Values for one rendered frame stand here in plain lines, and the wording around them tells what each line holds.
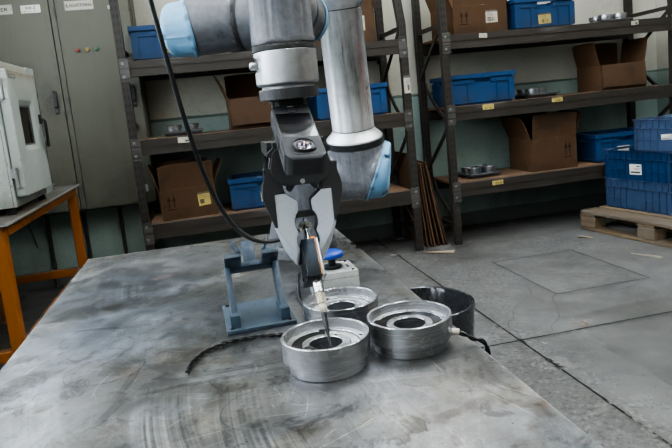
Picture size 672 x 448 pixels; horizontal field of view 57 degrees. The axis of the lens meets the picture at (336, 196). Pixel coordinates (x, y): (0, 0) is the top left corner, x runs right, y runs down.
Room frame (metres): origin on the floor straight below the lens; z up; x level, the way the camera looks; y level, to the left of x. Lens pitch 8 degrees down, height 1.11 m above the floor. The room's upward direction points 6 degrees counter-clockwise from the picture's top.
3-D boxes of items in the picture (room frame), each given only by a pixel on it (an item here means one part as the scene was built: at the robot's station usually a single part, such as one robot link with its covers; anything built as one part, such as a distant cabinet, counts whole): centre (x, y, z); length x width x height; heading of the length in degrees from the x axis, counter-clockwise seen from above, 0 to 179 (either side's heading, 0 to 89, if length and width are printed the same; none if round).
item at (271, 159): (0.76, 0.05, 1.07); 0.09 x 0.08 x 0.12; 13
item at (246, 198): (4.41, 0.49, 0.56); 0.52 x 0.38 x 0.22; 98
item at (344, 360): (0.71, 0.03, 0.82); 0.10 x 0.10 x 0.04
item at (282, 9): (0.76, 0.04, 1.23); 0.09 x 0.08 x 0.11; 170
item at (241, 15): (0.86, 0.04, 1.23); 0.11 x 0.11 x 0.08; 80
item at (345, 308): (0.83, 0.01, 0.82); 0.10 x 0.10 x 0.04
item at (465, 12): (4.73, -1.10, 1.69); 0.59 x 0.41 x 0.38; 106
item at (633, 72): (4.95, -2.25, 1.19); 0.45 x 0.40 x 0.37; 96
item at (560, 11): (4.84, -1.61, 1.61); 0.52 x 0.38 x 0.22; 104
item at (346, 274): (0.99, 0.02, 0.82); 0.08 x 0.07 x 0.05; 11
